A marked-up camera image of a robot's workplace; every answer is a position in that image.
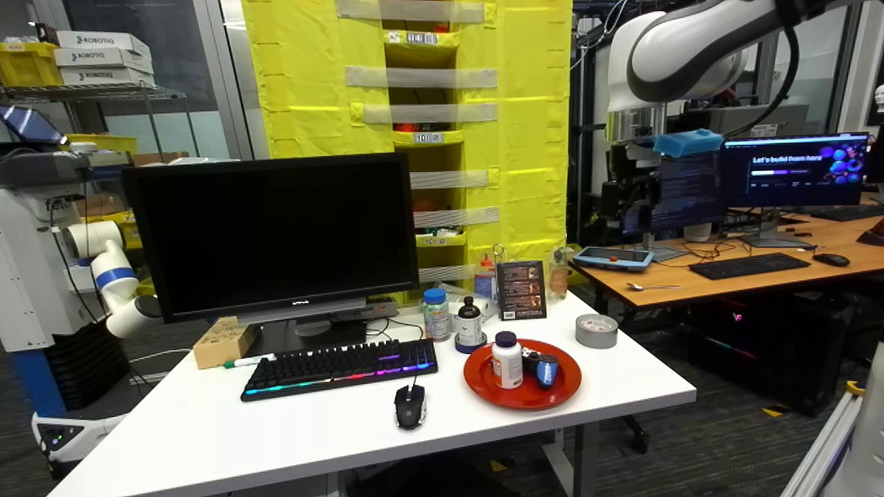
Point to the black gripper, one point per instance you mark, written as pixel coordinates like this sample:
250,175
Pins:
636,196

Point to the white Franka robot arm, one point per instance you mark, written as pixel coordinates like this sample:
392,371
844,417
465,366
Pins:
679,45

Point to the white blue-banded robot arm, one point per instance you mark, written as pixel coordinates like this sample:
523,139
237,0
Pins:
110,276

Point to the small bottle blue label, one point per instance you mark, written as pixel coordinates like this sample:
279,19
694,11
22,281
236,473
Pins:
483,279

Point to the dark glass bottle white label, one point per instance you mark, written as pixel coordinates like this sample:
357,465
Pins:
471,327

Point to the red round plate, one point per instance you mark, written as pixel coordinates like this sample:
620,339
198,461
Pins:
486,391

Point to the monitor with terminal screen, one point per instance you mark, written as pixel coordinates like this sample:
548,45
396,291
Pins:
690,193

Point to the blue grey teach pendant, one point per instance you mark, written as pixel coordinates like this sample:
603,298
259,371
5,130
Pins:
614,258

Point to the wooden desk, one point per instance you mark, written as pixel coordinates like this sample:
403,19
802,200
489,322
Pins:
671,286

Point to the glass spice jar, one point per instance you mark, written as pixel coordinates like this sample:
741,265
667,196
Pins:
562,273

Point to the plain black keyboard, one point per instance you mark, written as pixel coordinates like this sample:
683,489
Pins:
747,265

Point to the dark video game case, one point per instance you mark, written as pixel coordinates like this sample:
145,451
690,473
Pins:
523,291

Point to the ultrawide monitor purple screen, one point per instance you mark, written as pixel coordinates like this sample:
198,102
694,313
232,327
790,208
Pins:
797,168

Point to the blue grey game controller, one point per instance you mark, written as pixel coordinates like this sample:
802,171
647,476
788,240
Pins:
545,371

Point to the small black desk mouse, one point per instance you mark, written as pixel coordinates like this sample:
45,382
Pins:
831,259

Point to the black computer tower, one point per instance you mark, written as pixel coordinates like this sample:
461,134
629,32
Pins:
790,355

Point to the clear jar blue lid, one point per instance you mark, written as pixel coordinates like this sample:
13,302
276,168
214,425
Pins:
436,315

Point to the black computer mouse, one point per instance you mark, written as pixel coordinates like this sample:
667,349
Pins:
408,403

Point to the black rainbow backlit keyboard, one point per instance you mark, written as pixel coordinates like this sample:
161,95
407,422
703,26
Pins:
341,366

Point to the yellow shelving unit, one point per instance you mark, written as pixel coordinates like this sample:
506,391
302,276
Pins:
303,84

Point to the black computer monitor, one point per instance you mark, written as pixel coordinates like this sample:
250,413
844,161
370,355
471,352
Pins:
276,230

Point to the green white marker pen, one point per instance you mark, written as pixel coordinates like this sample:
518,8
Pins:
241,363

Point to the white cardboard boxes stack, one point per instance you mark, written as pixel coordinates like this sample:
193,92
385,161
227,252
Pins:
100,59

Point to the white mobile robot body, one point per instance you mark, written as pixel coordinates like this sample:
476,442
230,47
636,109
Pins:
30,265

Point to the yellow storage bin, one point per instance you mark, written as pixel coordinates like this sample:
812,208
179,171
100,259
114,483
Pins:
27,63

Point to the grey duct tape roll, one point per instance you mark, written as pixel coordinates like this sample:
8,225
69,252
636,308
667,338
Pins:
598,331

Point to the white metal frame rail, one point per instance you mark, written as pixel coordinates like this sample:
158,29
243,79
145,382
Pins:
819,451

